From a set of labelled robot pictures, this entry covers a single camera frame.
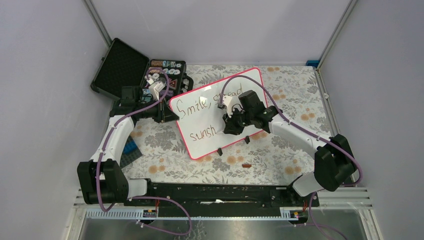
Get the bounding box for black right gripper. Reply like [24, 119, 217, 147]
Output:
[223, 106, 254, 136]

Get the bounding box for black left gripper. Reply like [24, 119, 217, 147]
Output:
[136, 95, 179, 123]

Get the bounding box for pink framed whiteboard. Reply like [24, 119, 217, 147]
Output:
[169, 67, 268, 160]

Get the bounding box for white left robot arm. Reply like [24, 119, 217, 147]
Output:
[77, 83, 178, 212]

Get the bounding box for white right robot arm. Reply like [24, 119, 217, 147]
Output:
[218, 90, 359, 206]

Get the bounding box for blue lego brick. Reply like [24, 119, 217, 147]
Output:
[123, 138, 138, 155]

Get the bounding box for grey lego baseplate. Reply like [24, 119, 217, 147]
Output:
[119, 136, 143, 168]

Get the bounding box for black poker chip case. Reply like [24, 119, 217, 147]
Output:
[90, 38, 194, 100]

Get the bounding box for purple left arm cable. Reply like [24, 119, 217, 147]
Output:
[96, 67, 194, 237]

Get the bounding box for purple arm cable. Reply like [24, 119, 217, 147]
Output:
[96, 67, 194, 237]
[217, 74, 364, 240]

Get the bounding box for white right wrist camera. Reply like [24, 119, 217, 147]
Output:
[217, 95, 235, 118]

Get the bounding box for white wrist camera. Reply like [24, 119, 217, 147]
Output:
[146, 73, 166, 100]
[217, 95, 235, 118]

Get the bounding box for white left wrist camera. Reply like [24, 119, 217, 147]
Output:
[146, 73, 166, 100]

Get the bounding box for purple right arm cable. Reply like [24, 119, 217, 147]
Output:
[217, 74, 364, 240]

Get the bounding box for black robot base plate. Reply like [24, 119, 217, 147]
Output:
[129, 181, 317, 207]

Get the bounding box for blue corner bracket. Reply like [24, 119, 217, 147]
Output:
[305, 60, 320, 68]

